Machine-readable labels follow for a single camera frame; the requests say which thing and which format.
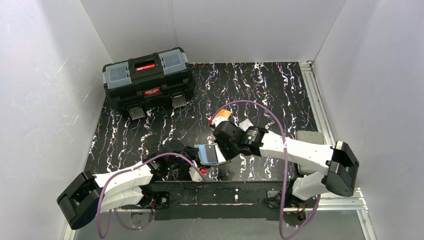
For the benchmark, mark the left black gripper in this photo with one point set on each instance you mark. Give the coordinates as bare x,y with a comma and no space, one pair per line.
187,154

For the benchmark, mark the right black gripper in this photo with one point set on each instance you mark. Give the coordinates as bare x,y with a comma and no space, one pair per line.
222,139

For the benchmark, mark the mint green card holder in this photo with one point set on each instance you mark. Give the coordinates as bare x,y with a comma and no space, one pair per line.
210,155

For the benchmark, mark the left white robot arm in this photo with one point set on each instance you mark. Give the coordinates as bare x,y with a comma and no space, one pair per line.
106,188

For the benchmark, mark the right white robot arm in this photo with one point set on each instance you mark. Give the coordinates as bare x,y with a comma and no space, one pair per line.
334,167

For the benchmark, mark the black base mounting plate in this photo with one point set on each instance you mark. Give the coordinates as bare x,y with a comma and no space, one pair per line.
170,200

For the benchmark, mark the black toolbox with grey lids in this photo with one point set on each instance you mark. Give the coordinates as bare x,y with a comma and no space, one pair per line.
161,79

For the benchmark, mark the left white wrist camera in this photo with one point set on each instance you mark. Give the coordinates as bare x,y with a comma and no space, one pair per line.
198,175

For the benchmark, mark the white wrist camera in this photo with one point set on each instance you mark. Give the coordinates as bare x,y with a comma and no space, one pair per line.
198,175
214,122

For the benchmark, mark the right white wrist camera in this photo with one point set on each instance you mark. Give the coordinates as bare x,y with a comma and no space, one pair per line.
214,122

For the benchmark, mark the aluminium frame rail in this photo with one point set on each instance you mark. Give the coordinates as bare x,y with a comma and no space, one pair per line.
316,102

